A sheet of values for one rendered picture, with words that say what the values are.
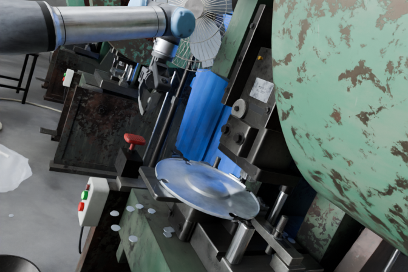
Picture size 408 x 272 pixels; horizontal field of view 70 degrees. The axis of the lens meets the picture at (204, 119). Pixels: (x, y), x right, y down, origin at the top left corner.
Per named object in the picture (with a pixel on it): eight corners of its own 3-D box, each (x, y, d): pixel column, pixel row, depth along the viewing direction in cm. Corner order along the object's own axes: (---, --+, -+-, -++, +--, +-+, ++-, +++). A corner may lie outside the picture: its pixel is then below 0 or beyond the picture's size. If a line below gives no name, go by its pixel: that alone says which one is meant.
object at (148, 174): (136, 248, 64) (156, 193, 61) (122, 209, 75) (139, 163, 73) (224, 246, 77) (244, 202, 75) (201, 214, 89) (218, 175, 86)
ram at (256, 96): (238, 162, 68) (291, 41, 63) (209, 137, 81) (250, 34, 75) (287, 171, 77) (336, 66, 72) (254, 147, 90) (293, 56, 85)
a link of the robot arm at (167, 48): (181, 47, 93) (158, 37, 89) (176, 61, 94) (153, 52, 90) (173, 44, 99) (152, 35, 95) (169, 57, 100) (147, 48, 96)
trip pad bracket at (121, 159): (108, 209, 96) (127, 156, 92) (104, 193, 104) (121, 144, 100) (126, 210, 99) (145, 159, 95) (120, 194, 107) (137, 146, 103)
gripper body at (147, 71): (156, 88, 103) (168, 56, 101) (164, 95, 96) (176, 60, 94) (136, 82, 99) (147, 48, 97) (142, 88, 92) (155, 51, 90)
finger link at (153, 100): (147, 113, 103) (156, 88, 102) (152, 118, 98) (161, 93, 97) (139, 110, 102) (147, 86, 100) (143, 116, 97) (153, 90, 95)
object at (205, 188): (222, 167, 96) (223, 165, 96) (280, 223, 72) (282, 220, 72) (141, 153, 81) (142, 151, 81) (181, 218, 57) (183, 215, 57)
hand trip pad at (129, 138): (120, 159, 95) (128, 138, 94) (116, 152, 100) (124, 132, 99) (140, 162, 99) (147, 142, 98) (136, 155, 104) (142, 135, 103)
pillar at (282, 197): (269, 225, 79) (291, 180, 77) (265, 220, 81) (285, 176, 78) (275, 225, 80) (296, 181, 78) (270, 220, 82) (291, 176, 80)
